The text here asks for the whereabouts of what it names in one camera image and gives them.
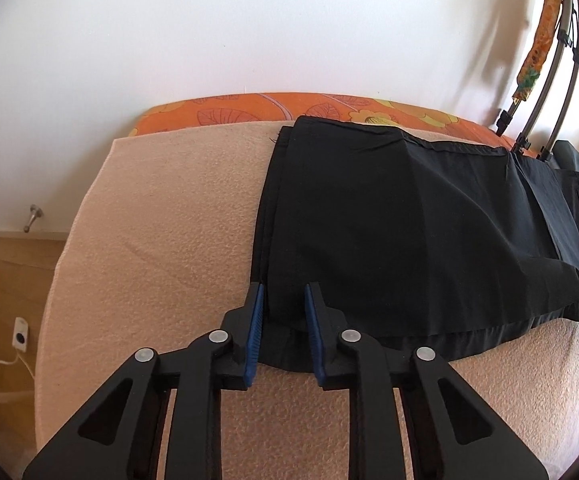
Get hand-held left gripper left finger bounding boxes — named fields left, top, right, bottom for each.
left=22, top=282, right=265, bottom=480

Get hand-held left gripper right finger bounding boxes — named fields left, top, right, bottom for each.
left=303, top=281, right=550, bottom=480

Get black pants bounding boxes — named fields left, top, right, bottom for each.
left=250, top=116, right=579, bottom=375

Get beige fleece blanket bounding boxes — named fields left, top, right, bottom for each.
left=34, top=121, right=579, bottom=480

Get orange floral bed sheet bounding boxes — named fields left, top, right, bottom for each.
left=128, top=92, right=545, bottom=161

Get metal bed headboard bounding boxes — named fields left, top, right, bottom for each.
left=494, top=0, right=579, bottom=162

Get metal door stopper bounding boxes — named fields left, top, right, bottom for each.
left=23, top=204, right=45, bottom=233

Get orange patterned hanging cloth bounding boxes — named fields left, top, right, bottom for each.
left=517, top=0, right=565, bottom=104

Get white wall socket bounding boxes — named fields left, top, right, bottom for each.
left=12, top=317, right=31, bottom=351

